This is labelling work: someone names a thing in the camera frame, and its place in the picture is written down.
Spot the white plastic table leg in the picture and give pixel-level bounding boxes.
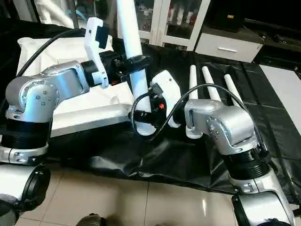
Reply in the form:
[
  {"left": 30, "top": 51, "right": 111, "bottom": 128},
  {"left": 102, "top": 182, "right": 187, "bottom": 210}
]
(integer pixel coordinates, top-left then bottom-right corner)
[
  {"left": 223, "top": 74, "right": 246, "bottom": 110},
  {"left": 185, "top": 65, "right": 204, "bottom": 139},
  {"left": 201, "top": 66, "right": 222, "bottom": 101},
  {"left": 116, "top": 0, "right": 158, "bottom": 136}
]

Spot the white plastic children's table top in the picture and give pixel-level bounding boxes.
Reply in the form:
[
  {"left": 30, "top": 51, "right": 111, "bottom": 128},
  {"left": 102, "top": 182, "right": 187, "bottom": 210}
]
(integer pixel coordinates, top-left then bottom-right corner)
[{"left": 16, "top": 35, "right": 142, "bottom": 138}]

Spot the black plastic work mat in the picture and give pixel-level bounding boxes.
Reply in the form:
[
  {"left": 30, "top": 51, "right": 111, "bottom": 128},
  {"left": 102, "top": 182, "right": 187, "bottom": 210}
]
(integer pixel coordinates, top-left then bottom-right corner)
[{"left": 0, "top": 19, "right": 301, "bottom": 204}]

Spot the white glass door cabinet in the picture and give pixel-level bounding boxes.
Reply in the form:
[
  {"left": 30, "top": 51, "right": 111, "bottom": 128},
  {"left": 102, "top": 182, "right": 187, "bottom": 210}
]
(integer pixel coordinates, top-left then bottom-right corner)
[{"left": 134, "top": 0, "right": 213, "bottom": 50}]

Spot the white low drawer unit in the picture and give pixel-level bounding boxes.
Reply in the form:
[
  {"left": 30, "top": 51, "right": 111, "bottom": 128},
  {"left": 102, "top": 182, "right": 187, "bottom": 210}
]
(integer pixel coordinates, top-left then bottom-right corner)
[{"left": 194, "top": 32, "right": 264, "bottom": 63}]

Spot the black box with yellow label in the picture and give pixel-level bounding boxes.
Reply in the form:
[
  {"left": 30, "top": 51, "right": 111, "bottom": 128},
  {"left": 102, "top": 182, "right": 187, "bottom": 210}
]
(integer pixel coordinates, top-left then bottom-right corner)
[{"left": 209, "top": 0, "right": 248, "bottom": 33}]

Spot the white side table board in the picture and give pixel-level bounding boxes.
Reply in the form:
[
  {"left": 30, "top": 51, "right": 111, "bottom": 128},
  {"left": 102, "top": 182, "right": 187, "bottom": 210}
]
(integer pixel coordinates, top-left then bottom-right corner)
[{"left": 259, "top": 64, "right": 301, "bottom": 124}]

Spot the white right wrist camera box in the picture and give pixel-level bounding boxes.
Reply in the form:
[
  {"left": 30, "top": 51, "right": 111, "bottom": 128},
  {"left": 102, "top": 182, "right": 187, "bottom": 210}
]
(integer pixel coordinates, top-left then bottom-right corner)
[{"left": 151, "top": 69, "right": 182, "bottom": 129}]

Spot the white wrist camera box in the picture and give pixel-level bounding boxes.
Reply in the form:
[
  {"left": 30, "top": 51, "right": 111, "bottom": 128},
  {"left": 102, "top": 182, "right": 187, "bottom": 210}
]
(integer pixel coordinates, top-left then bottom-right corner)
[
  {"left": 84, "top": 17, "right": 111, "bottom": 88},
  {"left": 151, "top": 69, "right": 182, "bottom": 129}
]

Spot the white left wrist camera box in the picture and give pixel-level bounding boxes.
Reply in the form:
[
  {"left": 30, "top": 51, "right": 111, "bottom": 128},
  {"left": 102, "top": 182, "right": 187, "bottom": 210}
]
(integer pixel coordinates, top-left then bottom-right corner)
[{"left": 84, "top": 17, "right": 111, "bottom": 88}]

